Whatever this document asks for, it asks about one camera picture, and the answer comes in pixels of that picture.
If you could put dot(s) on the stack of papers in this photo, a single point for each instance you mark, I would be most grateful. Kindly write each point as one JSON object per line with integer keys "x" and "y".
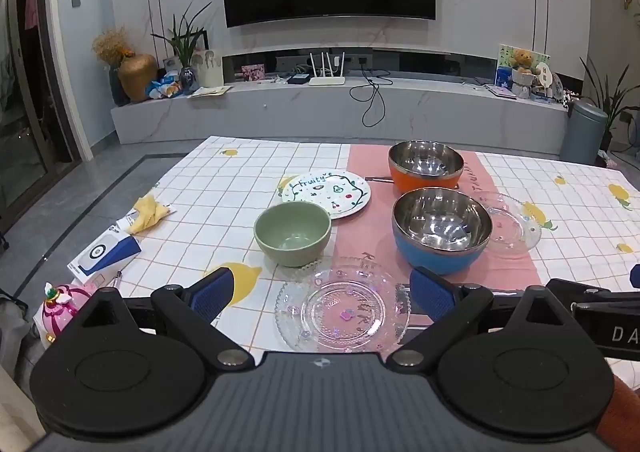
{"x": 210, "y": 91}

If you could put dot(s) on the green plant in glass vase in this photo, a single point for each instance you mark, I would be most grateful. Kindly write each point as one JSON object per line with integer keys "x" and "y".
{"x": 185, "y": 47}

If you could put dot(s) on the blue and white box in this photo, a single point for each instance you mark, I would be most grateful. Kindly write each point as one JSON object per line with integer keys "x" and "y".
{"x": 102, "y": 252}

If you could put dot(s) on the pink toy teapot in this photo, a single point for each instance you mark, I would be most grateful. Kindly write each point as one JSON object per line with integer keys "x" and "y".
{"x": 67, "y": 307}

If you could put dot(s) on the white fruit-print plate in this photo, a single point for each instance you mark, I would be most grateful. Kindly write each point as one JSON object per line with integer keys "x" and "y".
{"x": 330, "y": 189}

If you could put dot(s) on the small clear glass plate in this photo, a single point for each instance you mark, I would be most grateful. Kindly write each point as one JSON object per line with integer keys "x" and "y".
{"x": 515, "y": 227}

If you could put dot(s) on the pink bottle-print table mat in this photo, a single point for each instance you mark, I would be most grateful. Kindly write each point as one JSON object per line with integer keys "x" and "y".
{"x": 370, "y": 232}

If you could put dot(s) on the large beaded clear glass plate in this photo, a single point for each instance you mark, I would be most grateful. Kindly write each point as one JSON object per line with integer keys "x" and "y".
{"x": 340, "y": 307}

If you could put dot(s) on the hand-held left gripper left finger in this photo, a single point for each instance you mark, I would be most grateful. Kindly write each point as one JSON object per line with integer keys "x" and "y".
{"x": 212, "y": 289}

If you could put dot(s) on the blue steel bowl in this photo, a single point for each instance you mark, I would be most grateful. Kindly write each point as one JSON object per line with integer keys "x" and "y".
{"x": 440, "y": 227}

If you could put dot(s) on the blue snack bag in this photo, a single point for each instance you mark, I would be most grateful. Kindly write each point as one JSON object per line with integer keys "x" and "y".
{"x": 165, "y": 86}

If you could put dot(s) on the gold vase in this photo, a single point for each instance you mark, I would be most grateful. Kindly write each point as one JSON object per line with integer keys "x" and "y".
{"x": 136, "y": 77}

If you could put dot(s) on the pen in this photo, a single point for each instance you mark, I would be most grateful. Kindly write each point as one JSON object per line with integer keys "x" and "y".
{"x": 118, "y": 279}

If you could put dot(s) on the yellow cloth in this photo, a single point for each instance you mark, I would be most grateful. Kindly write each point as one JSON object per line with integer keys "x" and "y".
{"x": 147, "y": 212}

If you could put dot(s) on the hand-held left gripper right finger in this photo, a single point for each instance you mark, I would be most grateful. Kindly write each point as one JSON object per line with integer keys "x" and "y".
{"x": 432, "y": 292}

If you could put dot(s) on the teddy bear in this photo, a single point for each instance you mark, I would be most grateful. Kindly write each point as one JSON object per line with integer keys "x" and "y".
{"x": 522, "y": 67}

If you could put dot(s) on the checked lemon-print tablecloth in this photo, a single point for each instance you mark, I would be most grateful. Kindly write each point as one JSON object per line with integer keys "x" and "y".
{"x": 200, "y": 182}

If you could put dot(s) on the green ceramic bowl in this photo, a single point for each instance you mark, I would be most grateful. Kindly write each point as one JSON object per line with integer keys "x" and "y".
{"x": 292, "y": 237}

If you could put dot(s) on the grey trash can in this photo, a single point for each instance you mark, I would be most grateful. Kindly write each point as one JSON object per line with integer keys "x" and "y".
{"x": 582, "y": 132}

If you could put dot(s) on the marble television cabinet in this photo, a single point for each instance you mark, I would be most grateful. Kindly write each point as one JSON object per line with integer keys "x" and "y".
{"x": 300, "y": 107}

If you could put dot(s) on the pink card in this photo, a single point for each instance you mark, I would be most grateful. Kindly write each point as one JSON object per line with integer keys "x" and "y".
{"x": 253, "y": 72}

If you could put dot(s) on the dried flower bunch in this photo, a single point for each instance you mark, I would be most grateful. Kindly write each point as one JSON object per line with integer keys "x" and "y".
{"x": 112, "y": 45}

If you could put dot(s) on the orange steel bowl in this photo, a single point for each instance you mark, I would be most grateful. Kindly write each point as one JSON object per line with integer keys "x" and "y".
{"x": 425, "y": 167}

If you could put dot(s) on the long-leaf potted plant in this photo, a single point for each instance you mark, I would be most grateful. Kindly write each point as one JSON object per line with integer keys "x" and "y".
{"x": 612, "y": 97}

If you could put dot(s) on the white router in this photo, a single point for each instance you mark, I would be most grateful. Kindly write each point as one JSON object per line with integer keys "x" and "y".
{"x": 327, "y": 79}

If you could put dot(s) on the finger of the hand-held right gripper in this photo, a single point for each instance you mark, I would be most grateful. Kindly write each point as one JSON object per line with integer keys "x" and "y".
{"x": 590, "y": 293}

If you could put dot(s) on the white printed card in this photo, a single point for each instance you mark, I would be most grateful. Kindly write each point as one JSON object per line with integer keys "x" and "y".
{"x": 209, "y": 67}

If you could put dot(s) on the glass sliding door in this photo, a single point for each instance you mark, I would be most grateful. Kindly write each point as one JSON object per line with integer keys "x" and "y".
{"x": 20, "y": 107}

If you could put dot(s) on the small black box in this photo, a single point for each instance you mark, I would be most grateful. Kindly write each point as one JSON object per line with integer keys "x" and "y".
{"x": 298, "y": 79}

